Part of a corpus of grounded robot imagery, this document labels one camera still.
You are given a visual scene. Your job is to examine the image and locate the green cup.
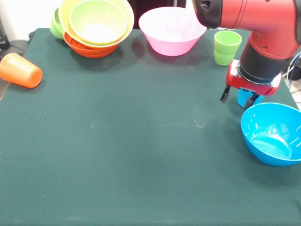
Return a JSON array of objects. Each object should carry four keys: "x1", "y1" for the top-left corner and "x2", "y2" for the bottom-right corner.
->
[{"x1": 214, "y1": 30, "x2": 243, "y2": 66}]

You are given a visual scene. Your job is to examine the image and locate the small green bowl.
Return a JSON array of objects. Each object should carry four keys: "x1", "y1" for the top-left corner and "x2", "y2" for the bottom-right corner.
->
[{"x1": 49, "y1": 8, "x2": 65, "y2": 40}]

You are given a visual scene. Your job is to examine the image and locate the white and blue cable bundle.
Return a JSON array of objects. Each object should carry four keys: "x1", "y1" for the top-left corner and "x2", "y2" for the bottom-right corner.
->
[{"x1": 282, "y1": 50, "x2": 301, "y2": 104}]

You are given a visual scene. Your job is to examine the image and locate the large pink bowl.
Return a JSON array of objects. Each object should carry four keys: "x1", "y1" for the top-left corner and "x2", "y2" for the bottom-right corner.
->
[{"x1": 138, "y1": 6, "x2": 208, "y2": 57}]

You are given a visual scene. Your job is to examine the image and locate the red-orange cup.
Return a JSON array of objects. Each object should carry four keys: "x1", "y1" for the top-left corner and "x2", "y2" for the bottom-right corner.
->
[{"x1": 0, "y1": 52, "x2": 43, "y2": 89}]

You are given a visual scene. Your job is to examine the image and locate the large orange bowl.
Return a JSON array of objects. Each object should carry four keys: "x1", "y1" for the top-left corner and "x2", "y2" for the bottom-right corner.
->
[{"x1": 58, "y1": 0, "x2": 135, "y2": 49}]

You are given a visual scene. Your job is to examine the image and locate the red-orange bowl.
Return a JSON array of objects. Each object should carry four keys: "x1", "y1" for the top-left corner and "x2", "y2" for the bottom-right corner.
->
[{"x1": 63, "y1": 32, "x2": 119, "y2": 59}]

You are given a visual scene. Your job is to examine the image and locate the dark green tablecloth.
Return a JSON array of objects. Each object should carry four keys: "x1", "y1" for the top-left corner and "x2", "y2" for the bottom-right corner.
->
[{"x1": 0, "y1": 27, "x2": 301, "y2": 226}]

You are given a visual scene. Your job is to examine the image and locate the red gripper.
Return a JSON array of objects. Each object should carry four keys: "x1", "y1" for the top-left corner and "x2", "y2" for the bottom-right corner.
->
[{"x1": 219, "y1": 59, "x2": 283, "y2": 110}]

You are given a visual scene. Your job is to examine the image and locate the large green bowl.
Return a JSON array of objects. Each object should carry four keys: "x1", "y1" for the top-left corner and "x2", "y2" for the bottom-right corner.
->
[{"x1": 69, "y1": 0, "x2": 128, "y2": 47}]

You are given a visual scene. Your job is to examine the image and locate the light blue cup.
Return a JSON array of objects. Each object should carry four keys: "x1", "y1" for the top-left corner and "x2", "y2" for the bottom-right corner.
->
[{"x1": 236, "y1": 89, "x2": 264, "y2": 109}]

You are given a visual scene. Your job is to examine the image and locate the light blue bowl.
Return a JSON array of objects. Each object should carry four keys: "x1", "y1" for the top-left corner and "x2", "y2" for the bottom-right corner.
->
[{"x1": 240, "y1": 102, "x2": 301, "y2": 167}]

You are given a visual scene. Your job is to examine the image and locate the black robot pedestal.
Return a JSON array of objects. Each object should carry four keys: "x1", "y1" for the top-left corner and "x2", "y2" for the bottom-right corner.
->
[{"x1": 128, "y1": 0, "x2": 187, "y2": 30}]

